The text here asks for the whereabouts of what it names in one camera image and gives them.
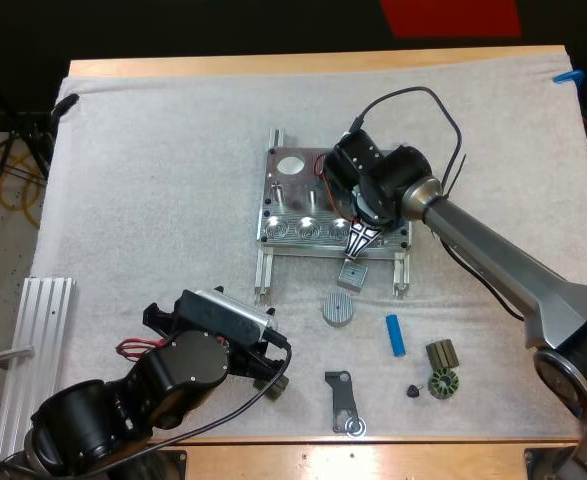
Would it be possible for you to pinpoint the bright blue cylinder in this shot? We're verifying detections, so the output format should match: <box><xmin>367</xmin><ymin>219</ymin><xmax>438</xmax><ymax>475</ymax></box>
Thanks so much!
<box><xmin>384</xmin><ymin>313</ymin><xmax>408</xmax><ymax>358</ymax></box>

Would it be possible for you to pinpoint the grey ribbed disc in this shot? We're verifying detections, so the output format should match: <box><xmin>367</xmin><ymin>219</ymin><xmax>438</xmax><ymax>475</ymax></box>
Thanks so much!
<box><xmin>318</xmin><ymin>293</ymin><xmax>356</xmax><ymax>328</ymax></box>

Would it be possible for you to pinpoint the blue clip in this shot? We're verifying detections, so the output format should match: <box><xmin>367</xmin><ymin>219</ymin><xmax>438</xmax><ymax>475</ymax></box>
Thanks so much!
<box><xmin>552</xmin><ymin>68</ymin><xmax>586</xmax><ymax>87</ymax></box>

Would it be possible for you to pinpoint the ribbed aluminium rail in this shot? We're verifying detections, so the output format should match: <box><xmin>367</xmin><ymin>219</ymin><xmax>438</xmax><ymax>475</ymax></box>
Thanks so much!
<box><xmin>0</xmin><ymin>276</ymin><xmax>78</xmax><ymax>465</ymax></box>

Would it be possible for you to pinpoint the metal plate on aluminium rails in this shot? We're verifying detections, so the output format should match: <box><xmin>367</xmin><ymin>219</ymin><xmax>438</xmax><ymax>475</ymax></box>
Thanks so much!
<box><xmin>253</xmin><ymin>127</ymin><xmax>414</xmax><ymax>306</ymax></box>

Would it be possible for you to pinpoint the flat black bracket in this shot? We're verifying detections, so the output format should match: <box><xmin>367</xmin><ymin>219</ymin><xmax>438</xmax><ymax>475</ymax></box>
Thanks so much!
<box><xmin>323</xmin><ymin>370</ymin><xmax>360</xmax><ymax>434</ymax></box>

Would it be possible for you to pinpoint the black cable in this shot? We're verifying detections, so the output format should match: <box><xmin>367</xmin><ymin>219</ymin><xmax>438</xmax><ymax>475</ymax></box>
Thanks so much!
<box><xmin>0</xmin><ymin>339</ymin><xmax>294</xmax><ymax>479</ymax></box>
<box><xmin>345</xmin><ymin>86</ymin><xmax>467</xmax><ymax>199</ymax></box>
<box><xmin>441</xmin><ymin>234</ymin><xmax>525</xmax><ymax>322</ymax></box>

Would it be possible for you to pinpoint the dark green ribbed ring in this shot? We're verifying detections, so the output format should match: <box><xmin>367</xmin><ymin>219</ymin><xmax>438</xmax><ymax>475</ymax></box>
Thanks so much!
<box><xmin>426</xmin><ymin>367</ymin><xmax>462</xmax><ymax>401</ymax></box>

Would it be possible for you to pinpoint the grey ribbed square block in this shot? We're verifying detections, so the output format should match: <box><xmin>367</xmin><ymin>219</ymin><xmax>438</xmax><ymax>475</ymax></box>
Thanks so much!
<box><xmin>336</xmin><ymin>260</ymin><xmax>370</xmax><ymax>293</ymax></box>

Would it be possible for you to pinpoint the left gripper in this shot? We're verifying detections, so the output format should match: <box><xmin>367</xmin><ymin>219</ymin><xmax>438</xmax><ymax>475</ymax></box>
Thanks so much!
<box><xmin>141</xmin><ymin>285</ymin><xmax>290</xmax><ymax>389</ymax></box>

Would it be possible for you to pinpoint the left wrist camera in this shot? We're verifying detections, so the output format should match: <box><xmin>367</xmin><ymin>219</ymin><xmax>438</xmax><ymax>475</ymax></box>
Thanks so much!
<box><xmin>192</xmin><ymin>288</ymin><xmax>280</xmax><ymax>342</ymax></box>

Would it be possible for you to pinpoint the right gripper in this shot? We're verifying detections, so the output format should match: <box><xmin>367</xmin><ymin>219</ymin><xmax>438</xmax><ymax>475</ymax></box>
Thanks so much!
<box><xmin>321</xmin><ymin>129</ymin><xmax>393</xmax><ymax>229</ymax></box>

